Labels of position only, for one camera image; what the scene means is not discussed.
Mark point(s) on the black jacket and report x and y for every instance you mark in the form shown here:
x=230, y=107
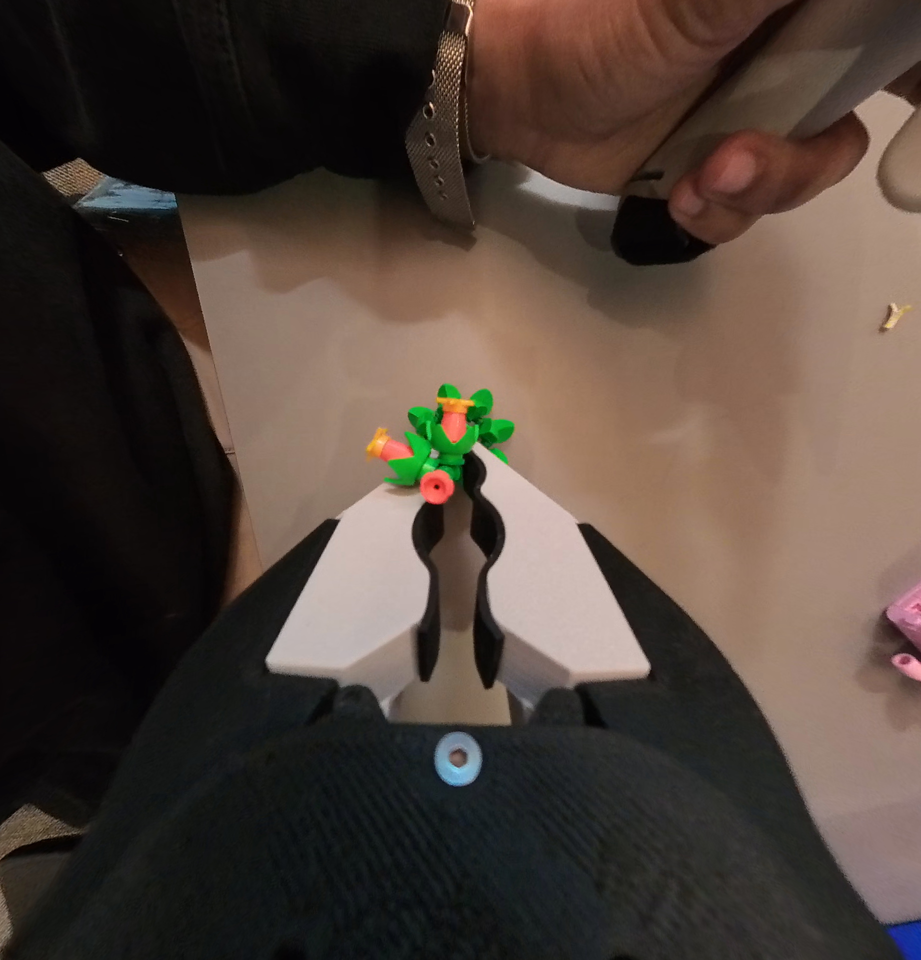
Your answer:
x=70, y=487

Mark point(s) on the blue storage bin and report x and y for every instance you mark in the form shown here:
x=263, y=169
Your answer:
x=914, y=941

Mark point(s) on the green leafy plant piece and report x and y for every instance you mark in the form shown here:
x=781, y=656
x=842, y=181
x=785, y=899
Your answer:
x=496, y=431

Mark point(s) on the grey mesh watch band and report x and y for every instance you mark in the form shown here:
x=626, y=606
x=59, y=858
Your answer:
x=442, y=150

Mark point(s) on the yellow star flower piece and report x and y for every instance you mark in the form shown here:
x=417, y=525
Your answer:
x=376, y=442

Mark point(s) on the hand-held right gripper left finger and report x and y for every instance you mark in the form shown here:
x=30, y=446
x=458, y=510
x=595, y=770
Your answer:
x=348, y=600

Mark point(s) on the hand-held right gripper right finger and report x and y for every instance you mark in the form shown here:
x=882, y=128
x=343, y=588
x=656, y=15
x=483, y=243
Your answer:
x=565, y=600

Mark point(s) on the person's left hand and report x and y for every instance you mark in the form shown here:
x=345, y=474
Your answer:
x=580, y=75

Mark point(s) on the person's left forearm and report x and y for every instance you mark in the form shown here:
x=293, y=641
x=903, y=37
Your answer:
x=205, y=75

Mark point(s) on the tan twig piece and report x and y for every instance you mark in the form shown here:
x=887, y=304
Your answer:
x=894, y=315

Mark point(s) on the green flower stem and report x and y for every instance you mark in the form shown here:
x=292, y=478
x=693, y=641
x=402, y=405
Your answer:
x=436, y=487

